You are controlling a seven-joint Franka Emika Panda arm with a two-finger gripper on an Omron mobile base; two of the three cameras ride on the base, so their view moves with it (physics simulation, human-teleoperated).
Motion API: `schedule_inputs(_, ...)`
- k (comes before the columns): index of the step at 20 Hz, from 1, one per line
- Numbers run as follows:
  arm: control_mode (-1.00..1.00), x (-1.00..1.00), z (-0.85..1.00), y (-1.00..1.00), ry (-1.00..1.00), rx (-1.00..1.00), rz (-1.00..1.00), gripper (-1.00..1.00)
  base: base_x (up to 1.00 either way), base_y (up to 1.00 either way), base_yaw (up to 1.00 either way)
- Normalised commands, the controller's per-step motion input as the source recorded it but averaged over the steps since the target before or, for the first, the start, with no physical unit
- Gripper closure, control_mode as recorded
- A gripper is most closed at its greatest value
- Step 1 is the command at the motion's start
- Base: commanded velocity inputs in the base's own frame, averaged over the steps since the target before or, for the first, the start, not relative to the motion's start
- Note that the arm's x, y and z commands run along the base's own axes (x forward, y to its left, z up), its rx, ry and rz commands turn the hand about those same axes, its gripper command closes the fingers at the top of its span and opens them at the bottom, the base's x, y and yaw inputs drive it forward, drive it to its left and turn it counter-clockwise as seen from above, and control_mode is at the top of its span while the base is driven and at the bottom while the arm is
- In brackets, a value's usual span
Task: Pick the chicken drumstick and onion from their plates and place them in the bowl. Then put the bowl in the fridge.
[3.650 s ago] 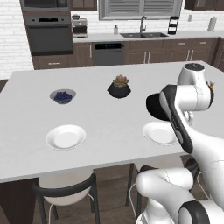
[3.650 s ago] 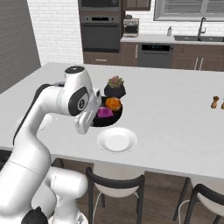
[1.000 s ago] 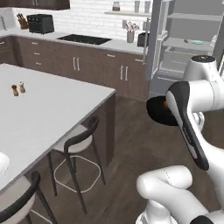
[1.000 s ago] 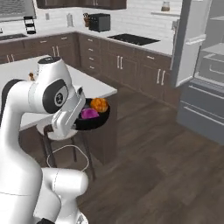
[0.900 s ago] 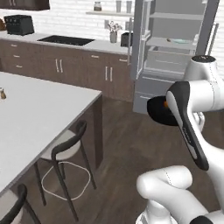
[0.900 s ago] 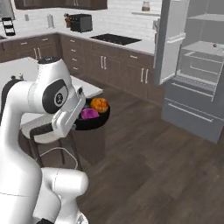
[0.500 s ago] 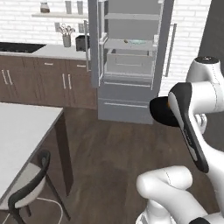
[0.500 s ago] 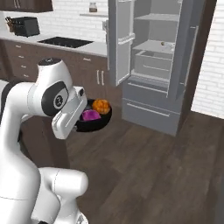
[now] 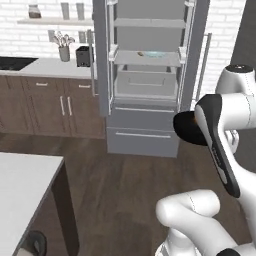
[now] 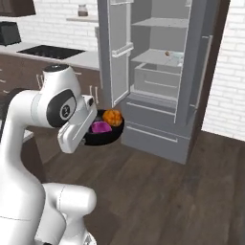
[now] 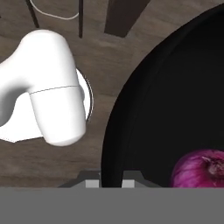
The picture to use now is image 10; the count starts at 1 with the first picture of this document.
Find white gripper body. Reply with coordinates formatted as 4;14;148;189
56;102;99;154

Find purple onion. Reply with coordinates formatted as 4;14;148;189
90;120;113;134

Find black bowl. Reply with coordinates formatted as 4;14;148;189
83;109;125;147

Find grey fridge door with shelves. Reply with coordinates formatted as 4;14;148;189
106;0;135;109

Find grey fridge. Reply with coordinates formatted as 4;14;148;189
97;0;222;166

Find grey fridge crisper drawer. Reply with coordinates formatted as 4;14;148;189
133;62;182;100

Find brown base cupboards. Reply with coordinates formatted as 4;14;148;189
0;53;104;110

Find grey freezer drawer front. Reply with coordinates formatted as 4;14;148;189
122;98;196;132
120;122;195;166

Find black hob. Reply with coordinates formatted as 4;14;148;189
16;44;86;61

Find black toaster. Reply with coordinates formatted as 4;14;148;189
0;21;23;47

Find glass jar with brown contents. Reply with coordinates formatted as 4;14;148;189
77;3;90;17

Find pale blue clear container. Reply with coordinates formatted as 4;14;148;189
171;52;185;67

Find dark brown tall side panel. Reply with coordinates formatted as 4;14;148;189
192;0;232;132

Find silver freezer drawer handle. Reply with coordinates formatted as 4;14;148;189
125;100;177;117

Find white fridge door shelf rail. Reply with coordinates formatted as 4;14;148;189
111;42;135;58

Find pale wall shelf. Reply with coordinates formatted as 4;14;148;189
65;15;100;24

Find grey fridge door long handle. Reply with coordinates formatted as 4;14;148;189
173;0;221;124

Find dark brown wall cupboard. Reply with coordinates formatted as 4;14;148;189
0;0;37;18

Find silver long fridge door handle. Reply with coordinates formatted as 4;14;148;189
194;34;214;110

